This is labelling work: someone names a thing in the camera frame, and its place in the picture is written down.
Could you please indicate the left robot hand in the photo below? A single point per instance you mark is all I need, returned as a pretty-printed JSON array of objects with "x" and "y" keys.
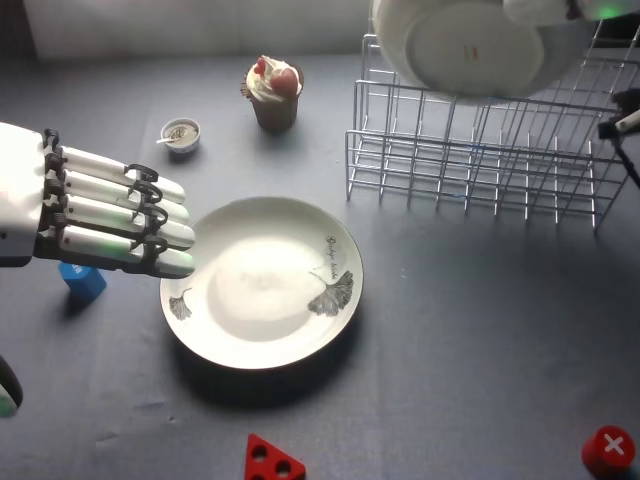
[{"x": 100, "y": 215}]

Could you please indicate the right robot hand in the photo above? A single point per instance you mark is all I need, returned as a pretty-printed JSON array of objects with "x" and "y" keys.
[{"x": 535, "y": 10}]

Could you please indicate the shallow white plate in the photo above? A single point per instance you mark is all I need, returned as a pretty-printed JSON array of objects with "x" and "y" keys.
[{"x": 475, "y": 50}]

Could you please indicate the deep white plate leaf print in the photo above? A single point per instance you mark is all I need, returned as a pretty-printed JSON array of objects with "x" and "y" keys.
[{"x": 265, "y": 285}]

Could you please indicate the blue hexagonal block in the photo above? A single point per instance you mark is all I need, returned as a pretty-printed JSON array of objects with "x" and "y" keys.
[{"x": 82, "y": 282}]

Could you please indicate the small white spoon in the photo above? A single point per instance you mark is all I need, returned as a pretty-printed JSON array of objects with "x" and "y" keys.
[{"x": 167, "y": 140}]

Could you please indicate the small white sauce cup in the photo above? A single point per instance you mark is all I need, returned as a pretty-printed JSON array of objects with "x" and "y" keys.
[{"x": 182, "y": 142}]

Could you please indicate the cupcake with cream and strawberry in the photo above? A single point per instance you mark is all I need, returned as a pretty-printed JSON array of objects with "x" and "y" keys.
[{"x": 274, "y": 95}]

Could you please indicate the red triangle block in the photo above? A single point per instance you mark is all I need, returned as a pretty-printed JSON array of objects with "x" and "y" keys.
[{"x": 270, "y": 465}]

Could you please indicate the red cylinder block white cross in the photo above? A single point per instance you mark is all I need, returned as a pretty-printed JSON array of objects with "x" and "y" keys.
[{"x": 607, "y": 450}]

